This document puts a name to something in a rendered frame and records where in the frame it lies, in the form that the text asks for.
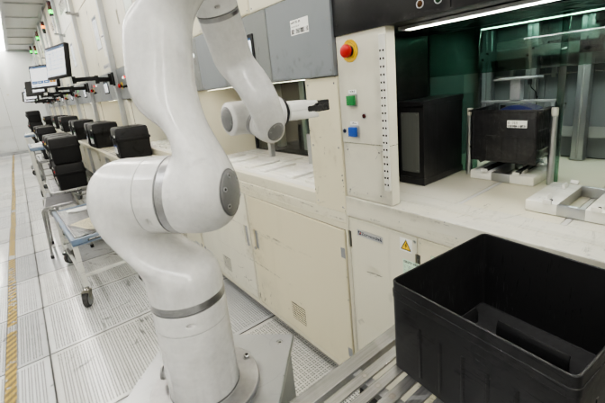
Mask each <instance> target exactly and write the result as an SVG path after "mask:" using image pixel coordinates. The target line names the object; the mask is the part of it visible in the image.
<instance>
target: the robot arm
mask: <svg viewBox="0 0 605 403"><path fill-rule="evenodd" d="M195 16H196V17H197V20H198V22H199V24H200V27H201V29H202V32H203V36H204V38H205V41H206V43H207V46H208V49H209V51H210V53H211V55H212V59H213V62H214V64H215V66H216V67H217V69H218V71H219V72H220V73H221V75H222V76H223V77H224V78H225V79H226V80H227V81H228V82H229V83H230V85H231V86H232V87H233V88H234V90H235V91H236V92H237V93H238V95H239V97H240V98H241V100H242V101H236V102H228V103H225V104H224V105H223V106H222V107H221V123H222V126H223V128H224V129H225V131H226V132H227V133H228V134H229V135H230V136H237V135H242V134H251V135H254V136H255V137H257V138H258V139H260V140H262V141H264V142H266V143H276V142H277V141H278V140H280V139H281V138H282V137H283V135H284V128H285V124H286V123H287V122H288V121H298V120H303V119H310V118H317V117H319V113H318V112H322V111H327V110H329V109H330V104H329V99H324V100H318V101H316V100H296V101H286V100H285V99H283V98H281V97H279V96H278V95H277V92H276V90H275V88H274V86H273V84H272V82H271V80H270V79H269V77H268V75H267V74H266V72H265V71H264V69H263V68H262V67H261V66H260V65H259V64H258V63H257V61H256V60H255V59H254V57H253V55H252V53H251V50H250V47H249V45H248V38H247V35H246V32H245V29H244V25H243V21H242V19H241V15H240V11H239V7H238V3H237V0H135V2H134V3H133V4H132V6H131V7H130V9H129V11H128V12H127V13H126V15H125V18H124V20H123V25H122V54H123V64H124V71H125V77H126V82H127V86H128V89H129V92H130V95H131V99H132V100H133V102H134V104H135V105H136V107H137V108H138V110H139V111H140V112H141V113H142V114H143V115H144V116H145V117H147V118H148V119H149V120H151V121H152V122H154V123H155V124H157V125H158V126H159V127H160V128H161V129H162V130H163V131H164V133H165V134H166V136H167V139H168V141H169V144H170V146H171V151H172V155H171V156H156V157H131V158H123V159H118V160H114V161H112V162H110V163H107V164H106V165H104V166H102V167H101V168H99V169H98V170H97V171H96V172H95V173H94V175H93V176H92V177H91V179H90V181H89V184H88V186H87V190H86V207H87V212H88V215H89V218H90V220H91V222H92V224H93V226H94V228H95V230H96V231H97V233H98V234H99V235H100V237H101V238H102V239H103V240H104V241H105V243H106V244H107V245H108V246H109V247H110V248H111V249H112V250H113V251H114V252H115V253H116V254H117V255H118V256H119V257H121V258H122V259H123V260H124V261H125V262H126V263H127V264H128V265H129V266H130V267H131V268H132V269H133V270H134V271H135V272H136V273H137V274H138V275H139V276H140V278H141V279H142V280H143V282H144V284H145V287H146V291H147V295H148V299H149V306H150V310H151V314H152V317H153V322H154V326H155V329H156V334H157V338H158V345H159V349H160V352H161V356H162V361H163V364H162V365H161V367H160V374H159V378H158V380H157V381H156V383H155V385H154V387H153V389H152V391H151V394H150V398H149V403H250V401H251V400H252V399H253V397H254V396H255V393H256V391H257V386H258V382H259V371H258V367H257V362H256V360H255V359H254V357H253V356H252V355H251V354H250V353H249V352H248V351H246V350H244V349H242V348H240V347H237V346H235V345H234V340H233V335H232V330H231V324H230V314H229V310H228V303H227V298H226V292H225V287H224V281H223V277H222V272H221V266H220V263H219V261H218V259H217V257H216V256H215V255H214V254H213V253H211V252H210V251H209V250H207V249H205V248H204V247H202V246H200V245H198V244H196V243H195V242H194V241H192V240H190V239H189V238H187V237H185V236H184V235H182V234H181V233H205V232H211V231H214V230H217V229H220V228H222V227H224V226H225V225H227V224H228V223H229V222H230V221H231V220H232V219H233V217H234V216H235V214H236V212H237V210H238V207H239V199H240V196H241V193H240V188H239V180H238V177H237V175H236V172H235V170H234V167H233V165H232V163H231V162H230V160H229V158H228V156H227V155H226V153H225V151H224V150H223V148H222V146H221V144H220V142H219V141H218V140H217V139H216V137H215V135H214V133H213V132H212V129H211V127H210V126H209V123H208V121H207V120H206V118H205V116H204V113H203V108H202V105H201V103H200V99H199V95H198V93H197V88H196V83H195V76H194V53H193V26H194V19H195Z"/></svg>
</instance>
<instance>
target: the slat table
mask: <svg viewBox="0 0 605 403"><path fill-rule="evenodd" d="M394 359H396V352H395V328H394V325H393V326H392V327H390V328H389V329H387V330H386V331H384V332H383V333H382V334H381V335H380V336H378V337H377V338H376V339H374V340H373V341H372V342H370V343H369V344H368V345H366V346H365V347H363V348H362V349H360V350H359V351H358V352H356V353H355V354H353V355H352V356H351V357H349V358H348V359H347V360H346V361H345V362H343V363H342V364H340V365H339V366H338V367H336V368H335V369H334V370H332V371H331V372H329V373H328V374H327V375H325V376H324V377H323V378H321V379H320V380H319V381H317V382H315V383H314V384H313V385H311V386H310V387H309V388H308V389H307V390H305V391H304V392H303V393H301V394H300V395H299V396H297V397H296V398H294V399H293V400H291V401H290V402H289V403H342V402H344V401H345V400H346V399H347V398H349V397H350V396H351V395H352V394H353V393H355V392H356V391H357V390H358V389H360V388H362V389H363V390H364V391H362V392H361V393H360V394H359V395H358V396H357V397H355V398H354V399H353V400H352V401H350V402H349V403H369V402H370V401H371V400H372V399H376V400H377V402H376V403H424V402H425V401H426V400H427V399H428V398H429V397H430V396H431V395H432V393H431V392H430V391H428V390H427V389H425V388H424V387H423V386H420V387H419V388H418V389H417V390H416V391H415V392H414V393H413V394H412V395H411V396H410V397H409V398H408V399H407V400H406V401H405V402H404V401H403V400H401V398H402V397H403V396H404V395H405V394H406V393H407V392H408V391H409V390H410V389H411V388H412V387H413V386H414V385H415V384H417V383H418V382H416V381H415V380H414V379H413V378H412V377H411V376H409V375H407V376H406V377H404V378H403V379H402V380H401V381H400V382H399V383H398V384H397V385H395V386H394V387H393V388H392V389H391V390H388V389H387V388H386V387H387V386H389V385H390V384H391V383H392V382H393V381H394V380H396V379H397V378H398V377H399V376H400V375H401V374H402V373H403V372H404V371H403V370H402V369H400V368H399V367H398V366H397V365H396V364H395V365H394V366H393V367H392V368H390V369H389V370H388V371H387V372H385V373H384V374H383V375H382V376H381V377H379V378H378V379H377V380H374V379H373V377H374V376H375V375H376V374H377V373H378V372H380V371H381V370H382V369H383V368H384V367H386V366H387V365H388V364H389V363H391V362H392V361H393V360H394Z"/></svg>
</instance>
